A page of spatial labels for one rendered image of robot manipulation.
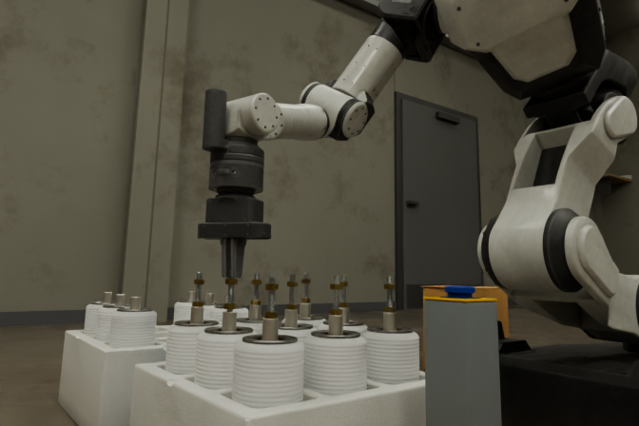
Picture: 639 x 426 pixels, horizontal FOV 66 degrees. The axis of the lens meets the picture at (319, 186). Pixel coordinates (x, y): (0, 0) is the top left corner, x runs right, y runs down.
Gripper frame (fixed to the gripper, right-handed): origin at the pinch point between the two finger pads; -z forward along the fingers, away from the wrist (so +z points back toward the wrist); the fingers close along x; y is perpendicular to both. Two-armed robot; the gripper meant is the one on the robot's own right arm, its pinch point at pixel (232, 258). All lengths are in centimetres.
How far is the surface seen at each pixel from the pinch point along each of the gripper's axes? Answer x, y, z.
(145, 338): -32.4, 22.0, -16.7
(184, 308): -43, 51, -13
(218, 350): 0.9, -4.8, -13.4
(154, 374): -12.5, -1.1, -18.4
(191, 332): -8.1, 2.0, -12.1
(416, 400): 27.7, 7.1, -20.4
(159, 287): -171, 211, -15
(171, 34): -173, 208, 164
